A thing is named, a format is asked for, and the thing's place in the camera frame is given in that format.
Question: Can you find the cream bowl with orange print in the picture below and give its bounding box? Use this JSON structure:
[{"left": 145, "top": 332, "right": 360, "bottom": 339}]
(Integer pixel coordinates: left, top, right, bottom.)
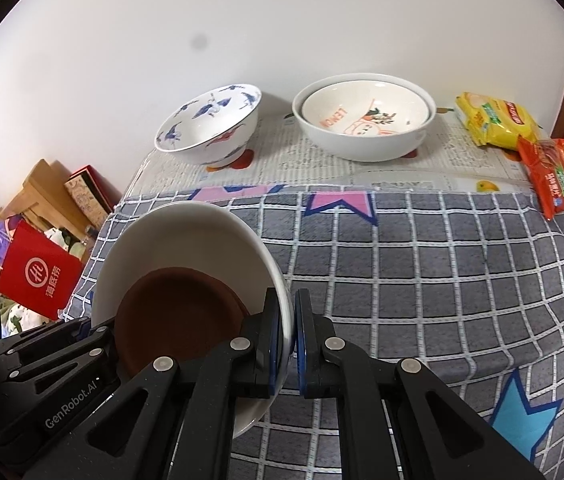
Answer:
[{"left": 301, "top": 81, "right": 430, "bottom": 138}]

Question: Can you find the red book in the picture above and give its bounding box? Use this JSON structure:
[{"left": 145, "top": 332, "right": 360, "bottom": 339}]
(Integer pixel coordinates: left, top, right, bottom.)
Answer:
[{"left": 69, "top": 165, "right": 123, "bottom": 211}]

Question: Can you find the white bowl brown interior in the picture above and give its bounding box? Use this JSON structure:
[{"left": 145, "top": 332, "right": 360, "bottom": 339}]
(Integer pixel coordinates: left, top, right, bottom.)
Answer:
[{"left": 90, "top": 201, "right": 295, "bottom": 438}]

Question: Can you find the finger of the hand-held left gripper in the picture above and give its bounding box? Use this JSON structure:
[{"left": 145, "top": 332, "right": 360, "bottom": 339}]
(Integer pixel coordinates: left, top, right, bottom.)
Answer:
[
  {"left": 6, "top": 327, "right": 118, "bottom": 386},
  {"left": 0, "top": 316, "right": 93, "bottom": 361}
]

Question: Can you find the yellow snack packet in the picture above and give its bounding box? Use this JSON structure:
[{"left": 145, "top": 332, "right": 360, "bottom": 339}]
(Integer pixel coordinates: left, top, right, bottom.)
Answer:
[{"left": 454, "top": 91, "right": 553, "bottom": 150}]

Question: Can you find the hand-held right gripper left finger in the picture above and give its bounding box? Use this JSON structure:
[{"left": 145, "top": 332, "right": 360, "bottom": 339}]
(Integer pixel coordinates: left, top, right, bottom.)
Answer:
[{"left": 22, "top": 287, "right": 283, "bottom": 480}]

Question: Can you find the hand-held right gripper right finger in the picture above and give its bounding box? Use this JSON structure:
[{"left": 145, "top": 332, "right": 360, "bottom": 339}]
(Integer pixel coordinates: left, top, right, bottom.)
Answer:
[{"left": 294, "top": 287, "right": 545, "bottom": 480}]

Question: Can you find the orange snack packet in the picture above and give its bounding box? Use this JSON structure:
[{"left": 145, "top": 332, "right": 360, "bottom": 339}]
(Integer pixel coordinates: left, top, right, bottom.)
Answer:
[{"left": 517, "top": 137, "right": 564, "bottom": 221}]

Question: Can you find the patterned cover book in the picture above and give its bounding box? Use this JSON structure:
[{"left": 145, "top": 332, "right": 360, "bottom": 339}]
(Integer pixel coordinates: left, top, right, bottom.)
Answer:
[{"left": 64, "top": 175, "right": 112, "bottom": 229}]

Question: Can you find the grey checkered blanket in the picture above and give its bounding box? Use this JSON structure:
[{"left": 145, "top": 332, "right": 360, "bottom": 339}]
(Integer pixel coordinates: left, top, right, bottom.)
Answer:
[{"left": 62, "top": 185, "right": 564, "bottom": 480}]

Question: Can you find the red paper bag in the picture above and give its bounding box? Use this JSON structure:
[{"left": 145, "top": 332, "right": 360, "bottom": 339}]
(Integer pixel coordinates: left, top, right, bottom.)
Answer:
[{"left": 0, "top": 221, "right": 85, "bottom": 321}]

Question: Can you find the newspaper sheet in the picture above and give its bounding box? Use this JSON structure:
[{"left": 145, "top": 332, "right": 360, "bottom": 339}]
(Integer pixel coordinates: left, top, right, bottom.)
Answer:
[{"left": 139, "top": 107, "right": 538, "bottom": 201}]

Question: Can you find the blue crane print bowl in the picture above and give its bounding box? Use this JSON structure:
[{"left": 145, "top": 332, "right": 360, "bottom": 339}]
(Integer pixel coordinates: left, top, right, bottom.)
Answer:
[{"left": 154, "top": 84, "right": 263, "bottom": 167}]

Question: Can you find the light patterned cloth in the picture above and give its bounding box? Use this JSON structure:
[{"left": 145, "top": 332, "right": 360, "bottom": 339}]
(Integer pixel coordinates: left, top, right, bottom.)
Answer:
[{"left": 0, "top": 290, "right": 60, "bottom": 343}]

